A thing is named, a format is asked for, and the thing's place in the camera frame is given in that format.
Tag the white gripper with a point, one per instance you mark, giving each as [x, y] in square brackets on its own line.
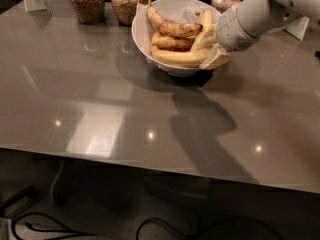
[230, 31]

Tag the yellow banana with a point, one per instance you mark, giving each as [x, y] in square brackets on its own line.
[206, 20]
[191, 59]

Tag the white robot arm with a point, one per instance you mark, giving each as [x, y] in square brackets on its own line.
[242, 25]

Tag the white bowl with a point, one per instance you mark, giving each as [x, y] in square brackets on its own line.
[178, 56]

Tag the brown spotted top banana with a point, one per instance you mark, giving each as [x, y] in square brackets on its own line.
[170, 28]

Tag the middle orange-brown banana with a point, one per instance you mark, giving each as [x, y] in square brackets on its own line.
[164, 42]

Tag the right white sign stand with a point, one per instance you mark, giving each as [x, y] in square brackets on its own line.
[298, 27]

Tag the left grain-filled glass jar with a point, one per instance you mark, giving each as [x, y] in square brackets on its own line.
[88, 11]

